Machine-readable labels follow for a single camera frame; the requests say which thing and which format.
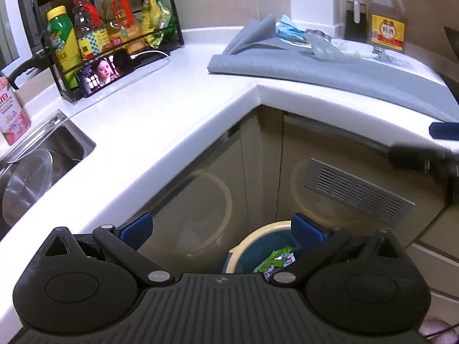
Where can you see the steel pot lid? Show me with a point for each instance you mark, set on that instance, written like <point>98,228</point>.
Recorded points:
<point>28,182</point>

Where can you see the dark oil dispenser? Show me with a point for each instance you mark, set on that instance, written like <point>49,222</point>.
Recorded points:
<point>355,25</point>

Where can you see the grey counter mat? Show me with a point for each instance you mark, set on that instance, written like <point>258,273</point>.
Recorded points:
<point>322,71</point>

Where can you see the beige corner cabinet panel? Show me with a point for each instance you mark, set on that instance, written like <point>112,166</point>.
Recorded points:
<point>261,168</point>

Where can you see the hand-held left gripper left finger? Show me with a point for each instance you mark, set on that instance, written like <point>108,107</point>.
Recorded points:
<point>138,227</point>

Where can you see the green bottle with yellow cap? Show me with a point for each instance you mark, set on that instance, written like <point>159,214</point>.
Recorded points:
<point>62,46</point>

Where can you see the black smartphone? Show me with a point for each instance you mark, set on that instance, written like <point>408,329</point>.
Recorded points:
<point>104,73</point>

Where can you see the clear bottle with red cap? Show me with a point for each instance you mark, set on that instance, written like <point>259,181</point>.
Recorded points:
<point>84,21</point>

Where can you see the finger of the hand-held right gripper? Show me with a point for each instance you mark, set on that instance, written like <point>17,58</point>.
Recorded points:
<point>416,158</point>
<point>444,131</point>

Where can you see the steel sink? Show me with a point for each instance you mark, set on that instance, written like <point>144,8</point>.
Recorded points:
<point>53,132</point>

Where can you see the pink dish soap bottle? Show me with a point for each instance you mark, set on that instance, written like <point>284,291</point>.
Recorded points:
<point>12,114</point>

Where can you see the beige cabinet door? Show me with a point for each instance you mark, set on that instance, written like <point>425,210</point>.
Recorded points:
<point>200,193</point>
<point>297,143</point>

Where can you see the window frame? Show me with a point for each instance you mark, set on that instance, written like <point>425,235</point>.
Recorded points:
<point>9,32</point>

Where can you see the clear plastic bag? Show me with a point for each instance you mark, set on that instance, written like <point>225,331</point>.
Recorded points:
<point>324,50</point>

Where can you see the cooking wine bottle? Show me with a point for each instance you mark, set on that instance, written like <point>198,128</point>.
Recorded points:
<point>387,25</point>

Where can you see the green snack wrapper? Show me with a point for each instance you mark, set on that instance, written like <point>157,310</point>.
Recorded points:
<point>272,259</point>

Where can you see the metal cabinet vent grille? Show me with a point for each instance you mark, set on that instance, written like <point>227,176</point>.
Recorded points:
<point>358,193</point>

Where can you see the light blue packet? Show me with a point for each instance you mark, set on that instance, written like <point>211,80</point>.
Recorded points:
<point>290,30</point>

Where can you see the green seasoning packets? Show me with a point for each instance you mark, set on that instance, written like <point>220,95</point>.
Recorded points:
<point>157,21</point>

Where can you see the blue-lined cream trash bin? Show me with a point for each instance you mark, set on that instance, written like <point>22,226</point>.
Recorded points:
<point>247,254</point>

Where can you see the amber cooking oil bottle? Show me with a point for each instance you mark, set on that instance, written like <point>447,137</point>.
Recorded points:
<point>120,18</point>

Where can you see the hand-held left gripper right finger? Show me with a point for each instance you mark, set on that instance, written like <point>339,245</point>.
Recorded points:
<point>306,230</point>

